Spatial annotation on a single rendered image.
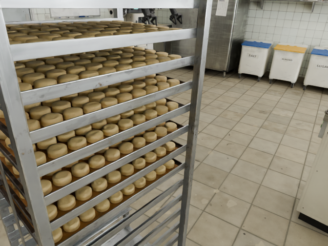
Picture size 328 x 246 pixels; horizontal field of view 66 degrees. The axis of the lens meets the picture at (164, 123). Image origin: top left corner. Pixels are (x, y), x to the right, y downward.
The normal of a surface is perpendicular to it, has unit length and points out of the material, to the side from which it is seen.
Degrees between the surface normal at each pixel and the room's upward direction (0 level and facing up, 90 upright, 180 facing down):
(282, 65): 92
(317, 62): 91
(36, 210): 90
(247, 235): 0
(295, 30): 90
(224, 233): 0
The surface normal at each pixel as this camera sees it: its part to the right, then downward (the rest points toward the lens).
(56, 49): 0.73, 0.32
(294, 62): -0.51, 0.39
